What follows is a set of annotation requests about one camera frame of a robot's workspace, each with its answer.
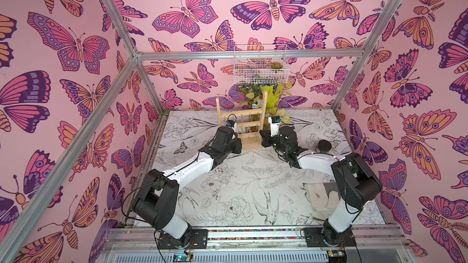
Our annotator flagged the wooden jewelry display stand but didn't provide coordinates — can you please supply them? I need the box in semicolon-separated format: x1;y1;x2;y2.
215;92;268;152

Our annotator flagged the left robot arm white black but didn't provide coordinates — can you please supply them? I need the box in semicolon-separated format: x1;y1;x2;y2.
130;126;242;247

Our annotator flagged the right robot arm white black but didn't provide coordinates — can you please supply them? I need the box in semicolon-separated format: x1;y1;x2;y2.
260;126;383;247

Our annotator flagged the potted green plant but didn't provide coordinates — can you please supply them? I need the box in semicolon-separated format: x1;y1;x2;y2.
237;84;291;124

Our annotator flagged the small black cylinder jar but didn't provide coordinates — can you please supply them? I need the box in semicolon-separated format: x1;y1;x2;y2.
316;140;332;153

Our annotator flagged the small succulent in basket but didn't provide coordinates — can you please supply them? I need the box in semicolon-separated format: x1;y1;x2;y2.
271;62;283;70

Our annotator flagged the beige work glove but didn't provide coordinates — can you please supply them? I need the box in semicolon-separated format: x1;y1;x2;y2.
305;182;341;220

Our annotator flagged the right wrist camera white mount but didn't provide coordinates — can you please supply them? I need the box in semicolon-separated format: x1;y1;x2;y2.
268;116;282;137

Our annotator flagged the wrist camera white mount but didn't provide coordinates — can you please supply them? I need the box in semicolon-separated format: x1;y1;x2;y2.
226;114;237;131
268;116;282;137

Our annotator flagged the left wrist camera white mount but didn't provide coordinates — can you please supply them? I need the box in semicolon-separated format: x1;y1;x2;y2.
226;114;237;131

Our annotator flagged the white wire basket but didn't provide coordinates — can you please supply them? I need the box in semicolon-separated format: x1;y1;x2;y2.
232;45;290;85

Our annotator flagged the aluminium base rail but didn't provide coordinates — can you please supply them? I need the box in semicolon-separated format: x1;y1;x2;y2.
98;225;417;263

